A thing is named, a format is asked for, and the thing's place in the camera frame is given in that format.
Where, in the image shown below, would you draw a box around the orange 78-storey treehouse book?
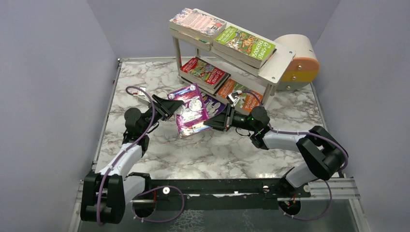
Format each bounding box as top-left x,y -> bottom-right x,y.
216,78 -> 263,115

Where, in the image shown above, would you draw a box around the red bottom books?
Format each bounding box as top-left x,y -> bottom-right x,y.
167,84 -> 210,138

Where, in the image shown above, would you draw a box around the red 13-storey treehouse book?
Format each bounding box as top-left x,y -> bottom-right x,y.
179,57 -> 228,85

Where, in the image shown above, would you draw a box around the white two-tier shelf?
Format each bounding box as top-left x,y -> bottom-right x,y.
173,21 -> 296,106

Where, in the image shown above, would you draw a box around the green 65-storey treehouse book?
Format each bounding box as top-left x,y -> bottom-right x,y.
213,26 -> 276,69

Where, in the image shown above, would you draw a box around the pink floral book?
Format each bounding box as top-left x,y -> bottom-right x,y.
169,8 -> 227,43

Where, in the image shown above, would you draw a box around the purple cartoon book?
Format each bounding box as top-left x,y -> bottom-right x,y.
201,92 -> 225,118

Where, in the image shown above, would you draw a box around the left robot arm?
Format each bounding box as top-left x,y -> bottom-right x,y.
80,95 -> 184,225

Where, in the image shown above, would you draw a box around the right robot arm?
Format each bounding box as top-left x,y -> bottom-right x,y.
204,104 -> 349,194

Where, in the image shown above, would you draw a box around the round wooden drawer box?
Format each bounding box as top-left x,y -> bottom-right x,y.
274,34 -> 320,91

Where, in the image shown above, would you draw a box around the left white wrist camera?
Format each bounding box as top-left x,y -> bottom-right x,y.
133,90 -> 150,105

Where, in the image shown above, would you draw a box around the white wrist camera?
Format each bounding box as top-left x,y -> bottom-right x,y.
226,90 -> 243,108
133,90 -> 150,105

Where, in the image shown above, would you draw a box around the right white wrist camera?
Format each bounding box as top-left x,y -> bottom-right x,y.
226,90 -> 243,108

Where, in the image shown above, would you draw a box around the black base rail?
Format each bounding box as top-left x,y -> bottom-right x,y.
86,177 -> 312,212

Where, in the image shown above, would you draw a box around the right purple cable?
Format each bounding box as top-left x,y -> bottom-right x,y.
237,90 -> 350,222

